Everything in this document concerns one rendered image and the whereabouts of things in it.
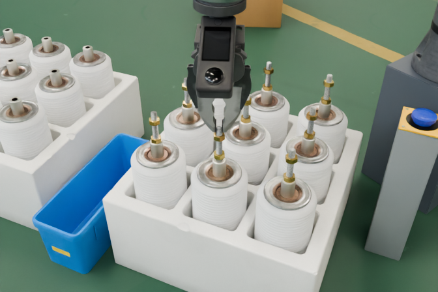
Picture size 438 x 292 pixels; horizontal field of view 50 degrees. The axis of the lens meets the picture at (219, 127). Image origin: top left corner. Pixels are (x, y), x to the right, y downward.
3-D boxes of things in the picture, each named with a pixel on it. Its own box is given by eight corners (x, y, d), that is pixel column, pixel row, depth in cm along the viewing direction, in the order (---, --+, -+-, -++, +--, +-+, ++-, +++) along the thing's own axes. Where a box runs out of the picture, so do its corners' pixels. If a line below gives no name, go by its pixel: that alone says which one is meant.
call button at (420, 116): (410, 115, 83) (413, 105, 81) (435, 120, 81) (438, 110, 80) (408, 127, 80) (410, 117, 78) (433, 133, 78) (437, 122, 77)
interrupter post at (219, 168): (210, 171, 80) (210, 156, 78) (223, 168, 81) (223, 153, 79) (214, 180, 78) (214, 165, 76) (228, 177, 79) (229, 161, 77)
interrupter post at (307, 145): (309, 157, 83) (311, 142, 81) (297, 151, 84) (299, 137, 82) (316, 150, 84) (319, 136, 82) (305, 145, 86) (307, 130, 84)
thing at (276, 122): (262, 189, 102) (268, 120, 91) (231, 167, 108) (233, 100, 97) (291, 169, 107) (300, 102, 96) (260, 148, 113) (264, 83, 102)
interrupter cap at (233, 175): (191, 165, 81) (190, 161, 81) (232, 155, 83) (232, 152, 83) (204, 195, 76) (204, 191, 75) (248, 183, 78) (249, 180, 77)
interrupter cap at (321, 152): (313, 171, 80) (313, 168, 80) (277, 152, 84) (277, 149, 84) (336, 150, 85) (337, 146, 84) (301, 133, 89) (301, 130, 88)
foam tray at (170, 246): (199, 150, 124) (197, 91, 113) (349, 193, 111) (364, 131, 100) (114, 263, 95) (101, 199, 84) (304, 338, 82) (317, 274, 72)
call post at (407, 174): (369, 225, 103) (403, 107, 84) (403, 236, 100) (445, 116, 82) (364, 250, 98) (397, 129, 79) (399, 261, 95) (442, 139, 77)
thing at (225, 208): (188, 232, 92) (183, 161, 82) (233, 219, 95) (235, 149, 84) (203, 270, 85) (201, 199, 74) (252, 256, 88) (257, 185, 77)
